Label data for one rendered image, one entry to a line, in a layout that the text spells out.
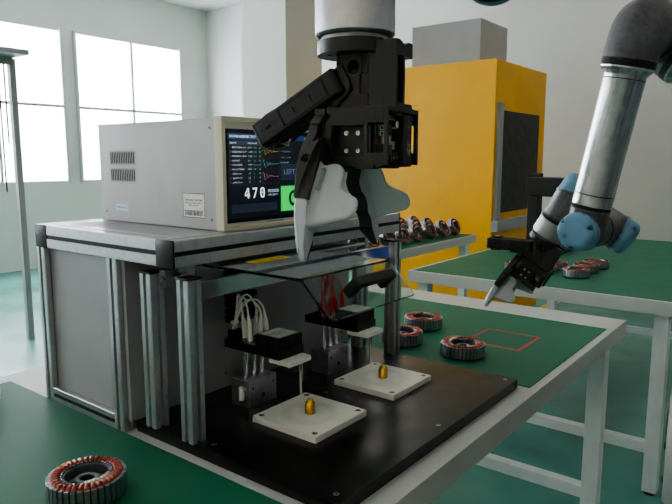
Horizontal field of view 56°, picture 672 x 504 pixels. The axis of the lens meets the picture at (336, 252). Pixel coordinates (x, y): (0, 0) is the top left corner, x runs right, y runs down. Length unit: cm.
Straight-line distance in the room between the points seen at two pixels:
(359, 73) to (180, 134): 67
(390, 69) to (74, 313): 93
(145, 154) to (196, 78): 806
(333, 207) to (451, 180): 432
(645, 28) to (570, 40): 528
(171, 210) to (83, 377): 38
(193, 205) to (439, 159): 383
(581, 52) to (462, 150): 208
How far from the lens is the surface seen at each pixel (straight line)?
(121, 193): 139
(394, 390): 131
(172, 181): 125
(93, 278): 127
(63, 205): 813
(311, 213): 56
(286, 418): 118
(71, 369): 140
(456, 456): 114
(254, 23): 550
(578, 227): 129
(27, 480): 115
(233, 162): 115
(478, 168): 477
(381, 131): 58
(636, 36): 130
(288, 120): 63
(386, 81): 58
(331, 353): 141
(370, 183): 65
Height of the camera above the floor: 124
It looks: 8 degrees down
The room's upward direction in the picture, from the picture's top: straight up
